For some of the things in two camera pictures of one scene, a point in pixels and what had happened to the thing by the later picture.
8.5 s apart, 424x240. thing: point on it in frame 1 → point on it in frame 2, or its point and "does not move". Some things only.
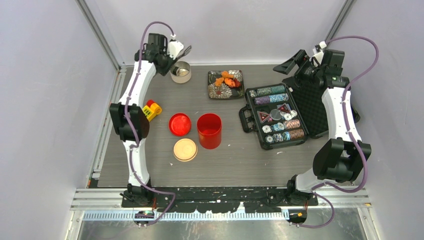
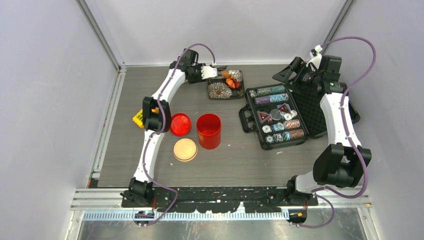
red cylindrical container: x=209 y=126 does not move
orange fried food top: x=225 y=74 does not move
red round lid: x=180 y=124 does not move
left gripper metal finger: x=185 y=53 → x=222 y=68
